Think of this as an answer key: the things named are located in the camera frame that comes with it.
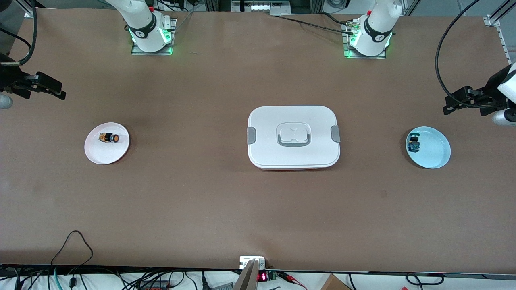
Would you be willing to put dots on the white mounting bracket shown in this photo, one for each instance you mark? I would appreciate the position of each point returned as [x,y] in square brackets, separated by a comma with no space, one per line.
[246,259]

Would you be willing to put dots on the aluminium profile bar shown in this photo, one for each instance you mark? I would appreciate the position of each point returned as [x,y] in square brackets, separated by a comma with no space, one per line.
[246,280]

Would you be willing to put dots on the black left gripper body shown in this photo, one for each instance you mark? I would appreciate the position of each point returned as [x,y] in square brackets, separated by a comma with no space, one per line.
[492,93]

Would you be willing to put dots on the aluminium frame corner profile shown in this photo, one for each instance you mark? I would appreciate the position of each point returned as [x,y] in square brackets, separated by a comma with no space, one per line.
[29,13]
[492,20]

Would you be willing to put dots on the red black test leads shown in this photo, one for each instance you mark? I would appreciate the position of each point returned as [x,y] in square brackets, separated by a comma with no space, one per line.
[296,282]

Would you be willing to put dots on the brown cardboard box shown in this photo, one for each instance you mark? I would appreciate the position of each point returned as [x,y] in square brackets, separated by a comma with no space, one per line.
[332,284]

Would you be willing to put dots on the white power strip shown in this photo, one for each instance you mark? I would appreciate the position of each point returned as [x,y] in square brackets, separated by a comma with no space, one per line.
[262,7]

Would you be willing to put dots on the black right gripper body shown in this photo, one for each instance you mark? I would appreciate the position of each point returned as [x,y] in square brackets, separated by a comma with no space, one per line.
[9,79]

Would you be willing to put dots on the light blue round plate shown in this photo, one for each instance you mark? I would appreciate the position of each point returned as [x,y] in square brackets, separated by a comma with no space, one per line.
[433,149]

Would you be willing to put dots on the white round plate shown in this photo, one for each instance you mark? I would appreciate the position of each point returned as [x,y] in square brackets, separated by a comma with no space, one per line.
[109,155]

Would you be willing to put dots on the white lidded lunch box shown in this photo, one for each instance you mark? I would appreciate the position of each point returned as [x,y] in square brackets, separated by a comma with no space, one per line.
[294,121]

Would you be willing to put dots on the grey power adapter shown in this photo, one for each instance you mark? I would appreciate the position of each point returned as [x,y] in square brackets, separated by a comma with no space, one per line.
[221,286]

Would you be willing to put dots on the orange push button switch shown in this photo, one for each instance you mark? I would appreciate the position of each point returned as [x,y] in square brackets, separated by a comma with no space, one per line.
[111,138]

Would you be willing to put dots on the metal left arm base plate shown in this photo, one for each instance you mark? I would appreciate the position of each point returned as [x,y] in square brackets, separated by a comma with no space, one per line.
[348,55]

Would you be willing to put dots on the green push button switch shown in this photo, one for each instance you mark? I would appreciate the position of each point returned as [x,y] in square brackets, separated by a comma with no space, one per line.
[413,144]

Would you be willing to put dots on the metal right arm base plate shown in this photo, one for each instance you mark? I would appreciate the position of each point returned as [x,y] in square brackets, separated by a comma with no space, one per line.
[139,52]

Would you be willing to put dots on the perforated metal strip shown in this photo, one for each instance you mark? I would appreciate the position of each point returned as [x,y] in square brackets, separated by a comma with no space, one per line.
[504,44]

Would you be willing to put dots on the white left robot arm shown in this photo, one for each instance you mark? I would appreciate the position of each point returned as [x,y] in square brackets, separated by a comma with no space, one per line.
[377,28]

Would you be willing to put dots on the red digit display module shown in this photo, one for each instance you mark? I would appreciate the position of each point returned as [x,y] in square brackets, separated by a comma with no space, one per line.
[262,276]

